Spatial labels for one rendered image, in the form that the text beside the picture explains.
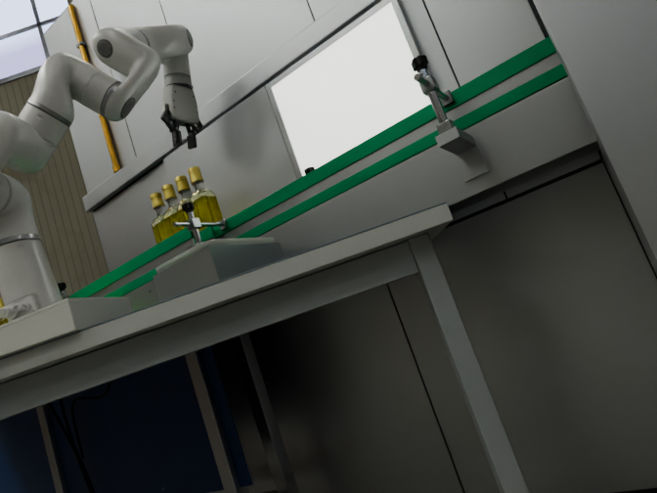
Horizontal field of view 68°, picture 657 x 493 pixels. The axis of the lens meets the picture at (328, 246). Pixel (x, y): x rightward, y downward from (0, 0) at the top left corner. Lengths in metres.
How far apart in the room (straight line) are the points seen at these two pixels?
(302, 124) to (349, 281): 0.61
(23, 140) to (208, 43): 0.80
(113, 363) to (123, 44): 0.68
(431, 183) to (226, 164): 0.74
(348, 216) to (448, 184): 0.23
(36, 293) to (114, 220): 0.95
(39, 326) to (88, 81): 0.51
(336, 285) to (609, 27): 0.56
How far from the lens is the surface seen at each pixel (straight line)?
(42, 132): 1.13
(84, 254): 4.96
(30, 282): 1.07
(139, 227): 1.87
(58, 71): 1.16
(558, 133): 0.95
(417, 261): 0.89
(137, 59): 1.21
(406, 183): 1.01
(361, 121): 1.28
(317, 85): 1.37
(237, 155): 1.50
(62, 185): 5.22
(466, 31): 1.27
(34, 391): 1.05
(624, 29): 0.81
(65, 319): 0.94
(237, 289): 0.85
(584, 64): 0.80
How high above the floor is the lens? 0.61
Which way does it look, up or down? 9 degrees up
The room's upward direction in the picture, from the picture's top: 19 degrees counter-clockwise
